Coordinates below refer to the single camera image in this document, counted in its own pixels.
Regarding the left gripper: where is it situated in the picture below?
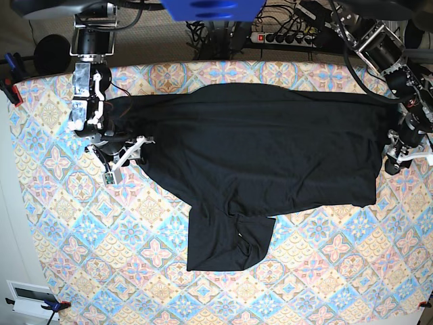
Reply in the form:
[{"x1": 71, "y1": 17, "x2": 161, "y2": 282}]
[{"x1": 384, "y1": 113, "x2": 432, "y2": 175}]

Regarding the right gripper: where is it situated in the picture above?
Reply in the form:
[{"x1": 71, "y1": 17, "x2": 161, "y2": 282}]
[{"x1": 85, "y1": 134, "x2": 155, "y2": 186}]

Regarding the black t-shirt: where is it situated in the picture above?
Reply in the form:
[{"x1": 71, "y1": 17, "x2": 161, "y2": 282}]
[{"x1": 108, "y1": 83, "x2": 398, "y2": 271}]

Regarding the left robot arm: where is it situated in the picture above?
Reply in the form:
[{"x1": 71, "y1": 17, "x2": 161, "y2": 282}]
[{"x1": 329, "y1": 1, "x2": 432, "y2": 175}]

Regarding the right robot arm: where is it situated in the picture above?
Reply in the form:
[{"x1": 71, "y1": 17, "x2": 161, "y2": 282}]
[{"x1": 10, "y1": 1, "x2": 163, "y2": 186}]

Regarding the patterned tablecloth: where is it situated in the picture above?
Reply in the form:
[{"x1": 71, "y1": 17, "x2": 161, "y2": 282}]
[{"x1": 7, "y1": 74, "x2": 432, "y2": 324}]

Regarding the black round stool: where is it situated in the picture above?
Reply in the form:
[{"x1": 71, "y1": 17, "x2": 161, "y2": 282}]
[{"x1": 33, "y1": 34, "x2": 72, "y2": 75}]

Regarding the orange black clamp upper left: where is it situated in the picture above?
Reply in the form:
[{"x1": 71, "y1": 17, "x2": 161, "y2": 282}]
[{"x1": 0, "y1": 79, "x2": 23, "y2": 107}]

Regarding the orange black clamp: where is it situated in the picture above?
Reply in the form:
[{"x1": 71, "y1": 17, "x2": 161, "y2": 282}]
[
  {"x1": 0, "y1": 79, "x2": 23, "y2": 107},
  {"x1": 5, "y1": 298, "x2": 71, "y2": 312}
]

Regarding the blue clamp far left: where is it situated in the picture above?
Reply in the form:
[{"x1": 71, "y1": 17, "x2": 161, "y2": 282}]
[{"x1": 1, "y1": 52, "x2": 25, "y2": 72}]

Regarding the orange clamp lower right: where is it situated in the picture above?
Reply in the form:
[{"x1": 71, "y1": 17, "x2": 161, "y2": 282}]
[{"x1": 418, "y1": 301, "x2": 432, "y2": 308}]

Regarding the orange black clamp lower left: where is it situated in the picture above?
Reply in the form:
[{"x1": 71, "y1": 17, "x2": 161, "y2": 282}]
[{"x1": 5, "y1": 298, "x2": 71, "y2": 312}]

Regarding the white floor box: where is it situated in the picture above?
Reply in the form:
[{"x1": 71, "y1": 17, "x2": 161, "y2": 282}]
[{"x1": 7, "y1": 280, "x2": 56, "y2": 320}]

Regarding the white power strip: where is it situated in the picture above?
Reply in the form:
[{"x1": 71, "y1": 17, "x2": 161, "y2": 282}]
[{"x1": 250, "y1": 32, "x2": 314, "y2": 47}]

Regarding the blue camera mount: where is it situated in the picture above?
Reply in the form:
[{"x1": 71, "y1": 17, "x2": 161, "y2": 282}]
[{"x1": 161, "y1": 0, "x2": 266, "y2": 22}]

